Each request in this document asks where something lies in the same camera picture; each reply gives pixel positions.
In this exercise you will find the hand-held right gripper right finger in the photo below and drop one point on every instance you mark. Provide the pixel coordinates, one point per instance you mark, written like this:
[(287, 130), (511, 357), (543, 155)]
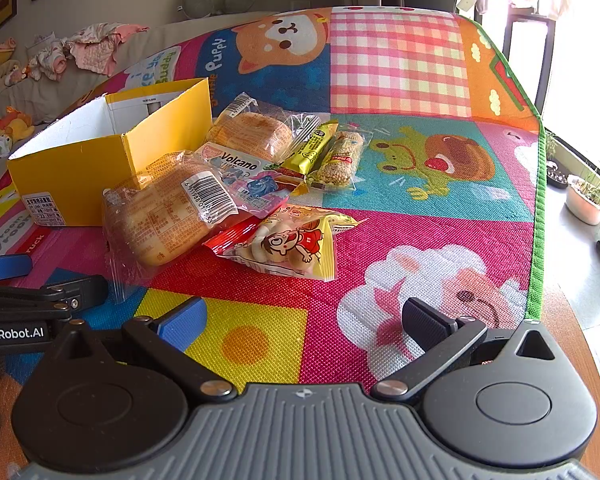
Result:
[(422, 327)]

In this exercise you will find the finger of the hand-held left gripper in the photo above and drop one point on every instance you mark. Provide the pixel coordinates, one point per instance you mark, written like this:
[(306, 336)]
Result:
[(65, 292), (5, 267)]

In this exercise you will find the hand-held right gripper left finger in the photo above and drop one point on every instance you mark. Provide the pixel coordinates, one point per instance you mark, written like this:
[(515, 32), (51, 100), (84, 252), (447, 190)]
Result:
[(184, 324)]

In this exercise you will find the red snack packet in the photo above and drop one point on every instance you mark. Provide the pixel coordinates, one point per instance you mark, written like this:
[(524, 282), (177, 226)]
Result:
[(227, 240)]

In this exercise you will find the large packaged bread bun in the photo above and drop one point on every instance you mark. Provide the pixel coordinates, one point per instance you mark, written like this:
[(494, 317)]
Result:
[(165, 215)]

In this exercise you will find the yellow cardboard box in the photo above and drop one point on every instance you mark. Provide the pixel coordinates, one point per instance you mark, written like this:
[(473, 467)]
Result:
[(80, 170)]

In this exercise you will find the yellow cartoon snack packet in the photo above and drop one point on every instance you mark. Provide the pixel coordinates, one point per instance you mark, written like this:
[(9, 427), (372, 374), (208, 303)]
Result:
[(290, 245)]

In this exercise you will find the pink and white snack packet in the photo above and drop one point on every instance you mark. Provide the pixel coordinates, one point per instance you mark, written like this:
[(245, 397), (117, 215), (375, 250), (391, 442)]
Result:
[(240, 172)]

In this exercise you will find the clear packaged grain bar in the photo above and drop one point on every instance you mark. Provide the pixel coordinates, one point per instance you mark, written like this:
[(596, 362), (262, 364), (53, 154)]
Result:
[(337, 160)]

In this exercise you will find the small packaged bread bun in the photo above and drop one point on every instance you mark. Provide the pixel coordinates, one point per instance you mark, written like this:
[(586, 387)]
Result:
[(250, 132)]

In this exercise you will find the yellow-green snack bar packet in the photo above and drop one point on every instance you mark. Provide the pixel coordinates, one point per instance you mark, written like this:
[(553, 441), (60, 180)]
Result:
[(310, 147)]

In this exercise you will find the small white plush toy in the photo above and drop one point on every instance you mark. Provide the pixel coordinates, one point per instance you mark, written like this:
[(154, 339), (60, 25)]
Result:
[(0, 146)]

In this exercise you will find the orange plush toy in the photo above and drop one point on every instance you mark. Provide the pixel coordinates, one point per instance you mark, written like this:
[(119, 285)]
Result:
[(12, 125)]

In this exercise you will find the pile of pink clothes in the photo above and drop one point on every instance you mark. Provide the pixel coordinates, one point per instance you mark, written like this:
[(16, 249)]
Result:
[(95, 45)]

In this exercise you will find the colourful cartoon play mat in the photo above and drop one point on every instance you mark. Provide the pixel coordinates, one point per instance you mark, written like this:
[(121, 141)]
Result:
[(405, 85)]

